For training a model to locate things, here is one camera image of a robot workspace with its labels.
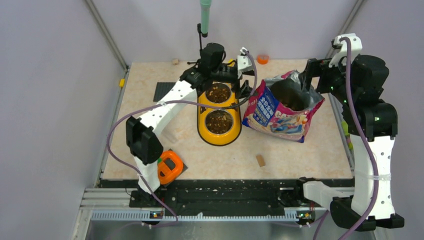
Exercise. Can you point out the green microphone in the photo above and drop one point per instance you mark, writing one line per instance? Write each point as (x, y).
(205, 6)

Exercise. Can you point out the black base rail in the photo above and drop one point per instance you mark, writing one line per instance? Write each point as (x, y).
(225, 198)

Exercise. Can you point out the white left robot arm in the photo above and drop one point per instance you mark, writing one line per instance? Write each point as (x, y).
(142, 132)

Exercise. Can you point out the yellow block on frame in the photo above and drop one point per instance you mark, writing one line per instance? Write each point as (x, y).
(122, 83)

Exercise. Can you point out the green pink object at edge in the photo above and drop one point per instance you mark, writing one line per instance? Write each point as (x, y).
(347, 137)

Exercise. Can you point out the pink blue pet food bag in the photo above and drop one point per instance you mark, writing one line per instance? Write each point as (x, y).
(281, 108)

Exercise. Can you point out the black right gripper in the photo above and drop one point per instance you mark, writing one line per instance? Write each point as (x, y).
(311, 71)

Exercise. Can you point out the black tripod stand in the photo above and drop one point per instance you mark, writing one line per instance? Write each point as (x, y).
(199, 43)

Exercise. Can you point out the yellow double pet bowl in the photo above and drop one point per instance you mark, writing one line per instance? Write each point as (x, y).
(218, 127)

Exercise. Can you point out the clear plastic scoop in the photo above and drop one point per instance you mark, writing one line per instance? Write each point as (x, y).
(169, 134)

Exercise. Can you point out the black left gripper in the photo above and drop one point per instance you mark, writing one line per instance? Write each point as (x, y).
(239, 85)

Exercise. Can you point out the wooden block near bag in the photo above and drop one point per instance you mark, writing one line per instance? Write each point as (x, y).
(260, 160)

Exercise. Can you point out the dark grey lego baseplate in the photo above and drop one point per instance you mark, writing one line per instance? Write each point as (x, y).
(161, 89)

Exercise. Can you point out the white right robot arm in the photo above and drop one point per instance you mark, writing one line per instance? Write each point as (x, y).
(373, 126)

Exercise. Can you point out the orange tape roll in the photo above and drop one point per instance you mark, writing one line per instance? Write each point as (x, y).
(262, 59)

